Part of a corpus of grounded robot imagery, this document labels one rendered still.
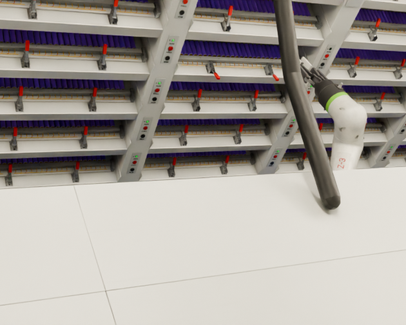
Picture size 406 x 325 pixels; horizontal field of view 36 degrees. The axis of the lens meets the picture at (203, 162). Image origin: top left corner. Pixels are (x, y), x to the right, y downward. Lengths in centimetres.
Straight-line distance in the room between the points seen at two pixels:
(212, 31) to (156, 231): 169
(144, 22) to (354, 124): 79
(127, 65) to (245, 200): 161
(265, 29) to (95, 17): 67
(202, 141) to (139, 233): 206
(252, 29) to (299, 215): 169
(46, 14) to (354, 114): 105
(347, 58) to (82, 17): 125
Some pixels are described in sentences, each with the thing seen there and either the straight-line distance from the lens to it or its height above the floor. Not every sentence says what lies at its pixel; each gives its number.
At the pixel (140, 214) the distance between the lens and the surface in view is 69.
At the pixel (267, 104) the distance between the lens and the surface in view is 274.
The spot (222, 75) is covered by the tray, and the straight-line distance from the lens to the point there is 246.
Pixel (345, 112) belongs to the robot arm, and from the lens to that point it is 214.
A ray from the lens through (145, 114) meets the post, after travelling 245.
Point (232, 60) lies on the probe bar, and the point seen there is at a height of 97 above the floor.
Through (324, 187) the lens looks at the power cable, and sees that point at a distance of 79.
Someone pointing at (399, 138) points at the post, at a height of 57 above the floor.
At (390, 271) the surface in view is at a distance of 78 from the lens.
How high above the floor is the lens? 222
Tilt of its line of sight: 40 degrees down
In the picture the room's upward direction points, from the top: 22 degrees clockwise
